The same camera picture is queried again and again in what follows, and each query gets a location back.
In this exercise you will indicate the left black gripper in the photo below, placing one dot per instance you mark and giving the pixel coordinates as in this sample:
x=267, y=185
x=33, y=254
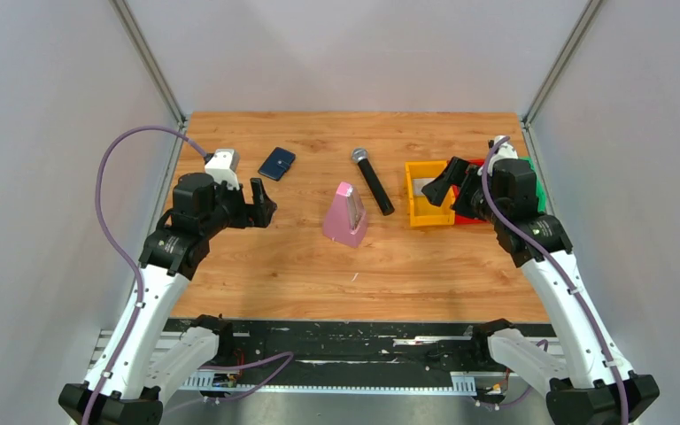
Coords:
x=258, y=214

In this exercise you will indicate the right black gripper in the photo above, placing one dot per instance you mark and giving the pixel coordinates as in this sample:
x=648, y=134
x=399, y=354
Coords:
x=459, y=173

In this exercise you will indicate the blue leather card holder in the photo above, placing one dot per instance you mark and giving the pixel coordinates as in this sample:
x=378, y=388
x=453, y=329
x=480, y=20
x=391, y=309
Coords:
x=277, y=164

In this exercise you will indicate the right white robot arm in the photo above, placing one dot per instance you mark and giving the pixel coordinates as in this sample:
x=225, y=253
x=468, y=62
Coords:
x=594, y=383

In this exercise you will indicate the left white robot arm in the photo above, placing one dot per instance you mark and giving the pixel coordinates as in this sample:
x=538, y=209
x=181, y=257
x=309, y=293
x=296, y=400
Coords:
x=126, y=386

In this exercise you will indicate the white cards in yellow bin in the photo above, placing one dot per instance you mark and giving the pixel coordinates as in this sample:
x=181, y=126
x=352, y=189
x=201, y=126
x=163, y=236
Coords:
x=424, y=187

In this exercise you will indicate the red plastic bin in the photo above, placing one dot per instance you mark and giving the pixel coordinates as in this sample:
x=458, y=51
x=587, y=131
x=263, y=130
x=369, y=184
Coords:
x=460, y=220

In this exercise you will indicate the yellow plastic bin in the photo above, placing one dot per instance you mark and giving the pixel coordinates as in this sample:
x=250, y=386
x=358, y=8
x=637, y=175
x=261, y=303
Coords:
x=421, y=212

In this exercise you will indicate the pink metronome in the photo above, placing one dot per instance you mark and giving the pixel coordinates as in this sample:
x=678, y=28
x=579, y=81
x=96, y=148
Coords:
x=346, y=221

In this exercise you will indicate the black microphone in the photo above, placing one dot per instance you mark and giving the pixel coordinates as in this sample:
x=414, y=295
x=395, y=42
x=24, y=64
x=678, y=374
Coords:
x=361, y=158

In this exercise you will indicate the green plastic bin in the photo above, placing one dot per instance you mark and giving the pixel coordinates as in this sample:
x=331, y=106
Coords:
x=540, y=191

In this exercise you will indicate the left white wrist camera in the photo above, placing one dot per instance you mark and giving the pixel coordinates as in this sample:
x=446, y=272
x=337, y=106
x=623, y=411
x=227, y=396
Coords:
x=222, y=166

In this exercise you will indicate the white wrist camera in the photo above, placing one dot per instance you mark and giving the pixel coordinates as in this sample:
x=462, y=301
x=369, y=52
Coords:
x=502, y=150
x=222, y=166

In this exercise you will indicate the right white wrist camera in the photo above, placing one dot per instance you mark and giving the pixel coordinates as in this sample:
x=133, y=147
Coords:
x=502, y=150

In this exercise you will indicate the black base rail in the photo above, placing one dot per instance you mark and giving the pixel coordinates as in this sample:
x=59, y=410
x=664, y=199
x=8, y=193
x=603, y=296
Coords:
x=360, y=355

